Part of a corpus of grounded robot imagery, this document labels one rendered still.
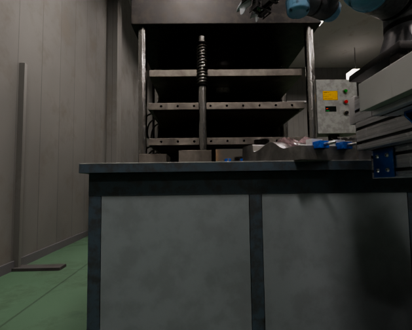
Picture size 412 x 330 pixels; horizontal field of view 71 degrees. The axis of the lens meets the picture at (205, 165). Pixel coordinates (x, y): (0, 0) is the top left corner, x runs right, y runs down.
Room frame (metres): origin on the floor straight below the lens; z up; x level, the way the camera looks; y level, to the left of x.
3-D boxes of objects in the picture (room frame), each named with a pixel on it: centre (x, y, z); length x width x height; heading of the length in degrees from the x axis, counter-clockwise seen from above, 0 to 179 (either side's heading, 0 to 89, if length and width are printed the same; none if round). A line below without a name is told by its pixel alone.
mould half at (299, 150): (1.34, -0.40, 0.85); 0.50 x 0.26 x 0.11; 18
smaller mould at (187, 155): (1.40, 0.05, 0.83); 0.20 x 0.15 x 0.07; 1
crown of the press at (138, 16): (2.30, -0.15, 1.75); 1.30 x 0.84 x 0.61; 91
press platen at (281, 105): (2.35, -0.15, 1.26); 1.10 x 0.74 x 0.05; 91
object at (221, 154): (2.22, -0.20, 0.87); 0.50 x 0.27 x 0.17; 1
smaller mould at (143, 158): (1.42, 0.25, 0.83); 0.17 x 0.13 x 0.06; 1
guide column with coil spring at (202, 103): (1.96, 0.02, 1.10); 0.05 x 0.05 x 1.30
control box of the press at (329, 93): (2.13, -0.96, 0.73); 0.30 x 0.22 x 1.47; 91
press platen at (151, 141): (2.35, -0.15, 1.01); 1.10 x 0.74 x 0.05; 91
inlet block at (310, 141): (1.06, -0.44, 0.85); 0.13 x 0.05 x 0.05; 18
